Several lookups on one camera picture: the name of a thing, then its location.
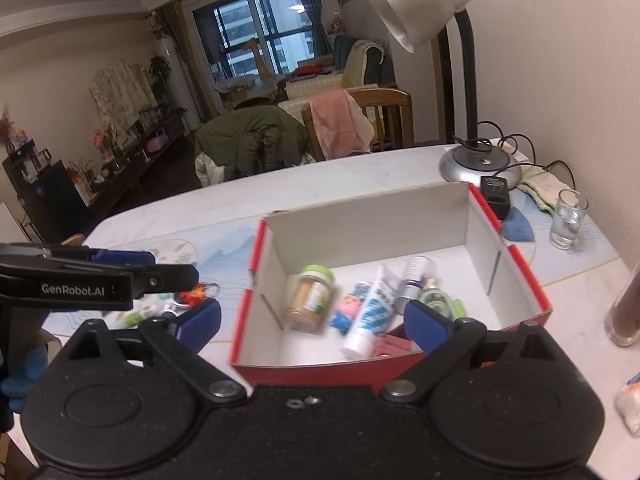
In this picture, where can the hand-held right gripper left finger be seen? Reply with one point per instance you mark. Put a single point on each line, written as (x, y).
(200, 325)

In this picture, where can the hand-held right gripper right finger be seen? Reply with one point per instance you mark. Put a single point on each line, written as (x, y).
(425, 327)

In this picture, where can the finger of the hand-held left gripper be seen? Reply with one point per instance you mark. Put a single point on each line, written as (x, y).
(125, 257)
(170, 276)

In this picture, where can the small red toy figure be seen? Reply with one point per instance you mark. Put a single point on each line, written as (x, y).
(190, 296)

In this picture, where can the pale green oval case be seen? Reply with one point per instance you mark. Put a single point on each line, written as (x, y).
(435, 300)

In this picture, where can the white frame sunglasses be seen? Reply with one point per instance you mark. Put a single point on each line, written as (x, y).
(172, 312)

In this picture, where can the pink binder clip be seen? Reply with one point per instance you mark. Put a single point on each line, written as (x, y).
(395, 345)

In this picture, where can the green lip balm stick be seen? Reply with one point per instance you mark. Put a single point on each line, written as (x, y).
(457, 308)

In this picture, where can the white cream tube blue print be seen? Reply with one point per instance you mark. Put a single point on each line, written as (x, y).
(372, 317)

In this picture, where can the silver can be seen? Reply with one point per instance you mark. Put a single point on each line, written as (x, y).
(412, 275)

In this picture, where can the white glue pen green label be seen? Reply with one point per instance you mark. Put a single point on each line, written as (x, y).
(135, 317)

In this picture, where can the pink and blue toy figure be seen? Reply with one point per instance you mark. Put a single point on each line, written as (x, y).
(347, 310)

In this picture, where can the clear toothpick jar green lid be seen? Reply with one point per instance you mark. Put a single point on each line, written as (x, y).
(307, 300)

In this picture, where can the red cardboard box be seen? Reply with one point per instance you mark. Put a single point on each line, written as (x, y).
(380, 220)

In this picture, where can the person's left hand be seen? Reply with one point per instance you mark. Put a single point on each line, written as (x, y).
(22, 375)

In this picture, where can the wooden chair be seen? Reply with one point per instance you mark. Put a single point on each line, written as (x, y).
(395, 115)
(74, 240)

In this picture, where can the dark tv cabinet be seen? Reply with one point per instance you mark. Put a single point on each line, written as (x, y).
(50, 195)

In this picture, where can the white quilted cloth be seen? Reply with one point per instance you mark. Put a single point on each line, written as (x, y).
(207, 170)

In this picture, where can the small pink bag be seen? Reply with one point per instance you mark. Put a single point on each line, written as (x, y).
(157, 142)

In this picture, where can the black power adapter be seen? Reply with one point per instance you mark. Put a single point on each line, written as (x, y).
(495, 195)

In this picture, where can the blue printed table mat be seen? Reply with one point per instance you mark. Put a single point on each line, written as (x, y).
(570, 265)

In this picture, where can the olive green jacket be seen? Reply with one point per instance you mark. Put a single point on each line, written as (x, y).
(250, 135)

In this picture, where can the floral hanging cloth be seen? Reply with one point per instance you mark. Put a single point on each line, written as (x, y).
(120, 90)

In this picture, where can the clear water glass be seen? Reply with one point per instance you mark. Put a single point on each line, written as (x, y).
(567, 225)

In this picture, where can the white and green towel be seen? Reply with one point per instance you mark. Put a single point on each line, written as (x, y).
(542, 187)

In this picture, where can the potted plant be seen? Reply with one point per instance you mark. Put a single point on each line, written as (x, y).
(160, 67)

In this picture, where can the glass of brown drink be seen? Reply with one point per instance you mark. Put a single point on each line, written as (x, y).
(625, 315)

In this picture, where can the white and orange bag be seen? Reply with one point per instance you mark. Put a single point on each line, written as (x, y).
(630, 405)

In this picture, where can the pink cloth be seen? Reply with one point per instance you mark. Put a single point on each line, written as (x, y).
(340, 120)

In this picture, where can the sofa with checked cover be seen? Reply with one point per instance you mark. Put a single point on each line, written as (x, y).
(320, 82)

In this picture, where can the large window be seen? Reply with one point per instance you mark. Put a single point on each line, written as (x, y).
(235, 15)

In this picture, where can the white gooseneck desk lamp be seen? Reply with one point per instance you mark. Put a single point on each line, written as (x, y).
(400, 0)

